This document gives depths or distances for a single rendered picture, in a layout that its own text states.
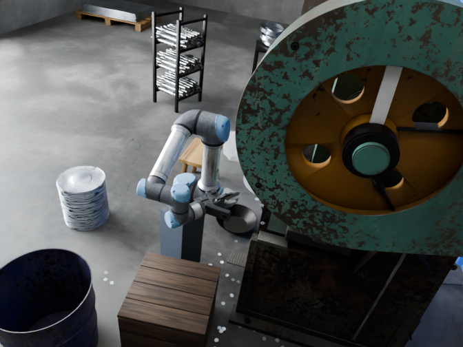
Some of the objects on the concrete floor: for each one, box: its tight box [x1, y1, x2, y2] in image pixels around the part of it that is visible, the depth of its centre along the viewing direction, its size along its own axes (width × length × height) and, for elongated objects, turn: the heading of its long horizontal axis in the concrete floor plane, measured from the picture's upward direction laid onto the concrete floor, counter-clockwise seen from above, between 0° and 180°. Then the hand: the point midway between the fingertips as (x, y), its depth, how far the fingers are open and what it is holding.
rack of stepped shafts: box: [152, 7, 208, 113], centre depth 384 cm, size 43×46×95 cm
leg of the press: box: [229, 231, 458, 347], centre depth 173 cm, size 92×12×90 cm, turn 66°
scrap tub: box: [0, 248, 99, 347], centre depth 167 cm, size 42×42×48 cm
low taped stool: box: [178, 138, 223, 180], centre depth 286 cm, size 34×24×34 cm
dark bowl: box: [216, 204, 257, 233], centre depth 262 cm, size 30×30×7 cm
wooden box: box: [117, 252, 221, 347], centre depth 184 cm, size 40×38×35 cm
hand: (238, 197), depth 168 cm, fingers open, 3 cm apart
